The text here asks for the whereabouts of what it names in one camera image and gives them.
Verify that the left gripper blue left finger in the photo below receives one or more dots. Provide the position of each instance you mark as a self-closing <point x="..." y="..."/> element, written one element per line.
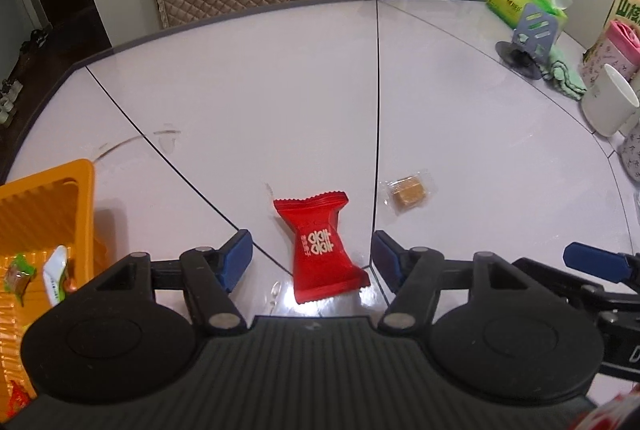
<point x="233" y="259"/>

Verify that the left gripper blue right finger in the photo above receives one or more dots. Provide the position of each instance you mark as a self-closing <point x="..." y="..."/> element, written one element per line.
<point x="391" y="259"/>

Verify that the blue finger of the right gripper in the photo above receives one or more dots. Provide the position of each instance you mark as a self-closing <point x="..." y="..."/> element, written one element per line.
<point x="610" y="266"/>

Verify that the large red snack packet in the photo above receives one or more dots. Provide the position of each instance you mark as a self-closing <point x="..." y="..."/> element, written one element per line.
<point x="322" y="268"/>

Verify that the silver clear snack packet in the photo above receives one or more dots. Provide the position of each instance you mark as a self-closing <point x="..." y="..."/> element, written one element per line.
<point x="54" y="275"/>

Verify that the green candy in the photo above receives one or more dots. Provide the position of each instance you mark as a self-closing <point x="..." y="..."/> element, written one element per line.
<point x="18" y="276"/>

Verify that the small brown candy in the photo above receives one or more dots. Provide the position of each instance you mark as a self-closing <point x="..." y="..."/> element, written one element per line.
<point x="408" y="192"/>

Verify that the patterned cup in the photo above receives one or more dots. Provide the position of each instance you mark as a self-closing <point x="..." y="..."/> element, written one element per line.
<point x="629" y="153"/>

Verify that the white mug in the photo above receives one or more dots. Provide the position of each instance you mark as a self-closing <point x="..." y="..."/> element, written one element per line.
<point x="609" y="102"/>

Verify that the orange plastic basket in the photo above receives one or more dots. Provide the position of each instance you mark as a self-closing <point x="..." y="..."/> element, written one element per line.
<point x="38" y="213"/>

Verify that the green cloth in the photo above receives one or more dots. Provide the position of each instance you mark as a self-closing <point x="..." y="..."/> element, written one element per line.
<point x="558" y="73"/>

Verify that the pink lid patterned container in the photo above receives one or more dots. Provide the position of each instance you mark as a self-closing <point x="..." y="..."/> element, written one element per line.
<point x="607" y="53"/>

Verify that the grey phone stand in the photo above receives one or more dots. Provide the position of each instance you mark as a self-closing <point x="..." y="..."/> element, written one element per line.
<point x="531" y="42"/>

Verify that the red candy packet left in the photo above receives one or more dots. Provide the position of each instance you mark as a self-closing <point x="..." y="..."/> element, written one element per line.
<point x="19" y="399"/>

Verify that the colourful snack box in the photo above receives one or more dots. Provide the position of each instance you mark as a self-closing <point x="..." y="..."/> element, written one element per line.
<point x="625" y="2"/>

